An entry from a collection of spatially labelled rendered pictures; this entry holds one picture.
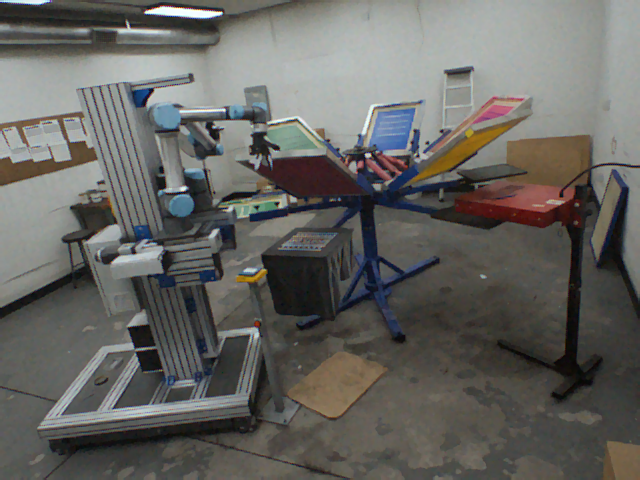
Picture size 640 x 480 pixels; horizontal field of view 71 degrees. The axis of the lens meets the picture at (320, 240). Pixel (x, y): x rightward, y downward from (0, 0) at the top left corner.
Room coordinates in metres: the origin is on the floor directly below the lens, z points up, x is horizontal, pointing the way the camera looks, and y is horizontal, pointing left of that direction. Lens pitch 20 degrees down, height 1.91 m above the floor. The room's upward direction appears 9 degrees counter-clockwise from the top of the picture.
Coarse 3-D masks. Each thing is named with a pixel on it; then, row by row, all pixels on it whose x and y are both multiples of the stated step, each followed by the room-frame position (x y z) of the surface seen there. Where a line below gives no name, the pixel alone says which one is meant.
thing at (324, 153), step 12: (240, 156) 2.64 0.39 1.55; (252, 156) 2.60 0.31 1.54; (276, 156) 2.52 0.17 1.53; (288, 156) 2.48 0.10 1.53; (300, 156) 2.45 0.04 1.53; (312, 156) 2.42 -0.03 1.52; (324, 156) 2.40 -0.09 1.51; (252, 168) 2.74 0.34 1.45; (336, 168) 2.56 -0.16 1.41; (348, 168) 2.63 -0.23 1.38
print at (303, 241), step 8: (304, 232) 2.86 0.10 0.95; (288, 240) 2.75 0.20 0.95; (296, 240) 2.73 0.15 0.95; (304, 240) 2.70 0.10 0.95; (312, 240) 2.68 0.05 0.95; (320, 240) 2.66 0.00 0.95; (328, 240) 2.63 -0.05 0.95; (280, 248) 2.62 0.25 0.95; (288, 248) 2.60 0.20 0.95; (296, 248) 2.58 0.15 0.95; (304, 248) 2.56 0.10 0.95; (312, 248) 2.54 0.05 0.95; (320, 248) 2.52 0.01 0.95
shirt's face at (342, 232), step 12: (300, 228) 2.96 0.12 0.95; (312, 228) 2.92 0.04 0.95; (324, 228) 2.88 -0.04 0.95; (336, 228) 2.84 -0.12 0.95; (348, 228) 2.81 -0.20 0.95; (336, 240) 2.61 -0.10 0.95; (264, 252) 2.59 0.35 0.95; (276, 252) 2.56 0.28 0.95; (288, 252) 2.53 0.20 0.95; (300, 252) 2.50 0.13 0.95; (312, 252) 2.47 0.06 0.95; (324, 252) 2.44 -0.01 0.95
